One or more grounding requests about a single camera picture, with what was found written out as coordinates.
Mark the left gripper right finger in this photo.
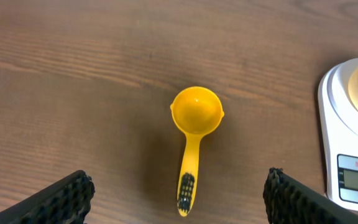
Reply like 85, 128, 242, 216
263, 167, 358, 224

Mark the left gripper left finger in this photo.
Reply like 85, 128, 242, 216
0, 170, 95, 224

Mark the yellow plastic measuring scoop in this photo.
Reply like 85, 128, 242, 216
170, 86, 224, 217

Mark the white digital kitchen scale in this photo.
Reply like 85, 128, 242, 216
318, 58, 358, 211

